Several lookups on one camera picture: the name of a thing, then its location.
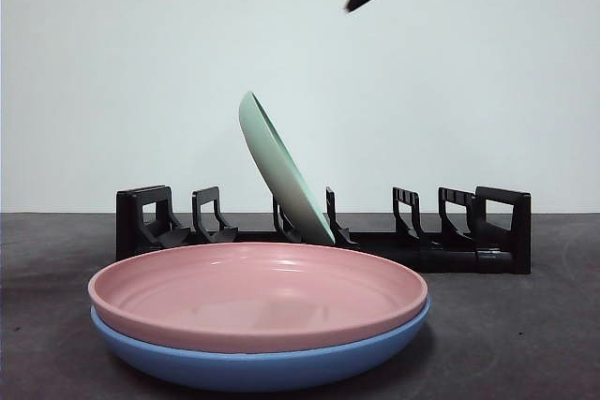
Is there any black plate rack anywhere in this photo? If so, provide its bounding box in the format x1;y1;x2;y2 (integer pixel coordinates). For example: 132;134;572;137
115;184;533;275

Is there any green plate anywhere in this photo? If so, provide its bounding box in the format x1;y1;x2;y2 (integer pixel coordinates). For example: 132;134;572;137
237;90;336;245

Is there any pink plate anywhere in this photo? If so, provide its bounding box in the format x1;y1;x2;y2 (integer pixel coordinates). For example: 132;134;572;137
87;241;429;354

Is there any blue plate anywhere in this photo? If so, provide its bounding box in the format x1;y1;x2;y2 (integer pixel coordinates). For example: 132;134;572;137
89;294;432;393

